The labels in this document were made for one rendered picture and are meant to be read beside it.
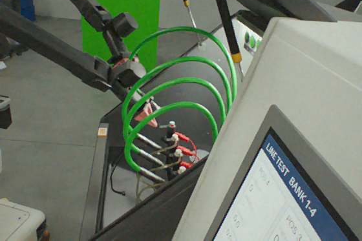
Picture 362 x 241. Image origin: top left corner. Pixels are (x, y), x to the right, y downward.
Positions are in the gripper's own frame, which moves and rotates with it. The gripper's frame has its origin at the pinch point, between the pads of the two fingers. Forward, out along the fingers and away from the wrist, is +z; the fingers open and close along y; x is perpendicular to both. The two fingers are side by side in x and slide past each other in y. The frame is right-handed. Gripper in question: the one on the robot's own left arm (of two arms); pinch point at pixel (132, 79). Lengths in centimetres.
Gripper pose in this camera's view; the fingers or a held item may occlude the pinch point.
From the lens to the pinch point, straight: 111.2
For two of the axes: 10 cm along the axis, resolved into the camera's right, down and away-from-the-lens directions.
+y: 5.3, -1.1, 8.4
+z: 4.4, 8.8, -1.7
